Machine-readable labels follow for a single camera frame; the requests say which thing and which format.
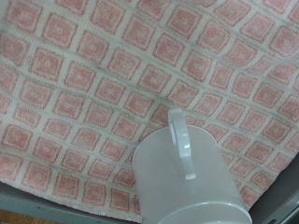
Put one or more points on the white plastic mug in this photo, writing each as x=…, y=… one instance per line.
x=174, y=180

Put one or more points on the pink checked cloth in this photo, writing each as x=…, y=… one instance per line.
x=124, y=77

